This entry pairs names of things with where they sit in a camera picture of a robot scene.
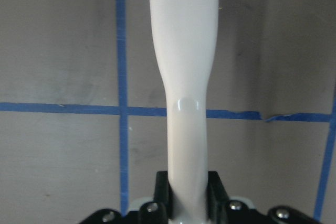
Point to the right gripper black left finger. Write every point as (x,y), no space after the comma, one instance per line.
(159,209)

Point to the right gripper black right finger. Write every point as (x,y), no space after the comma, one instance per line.
(222,209)

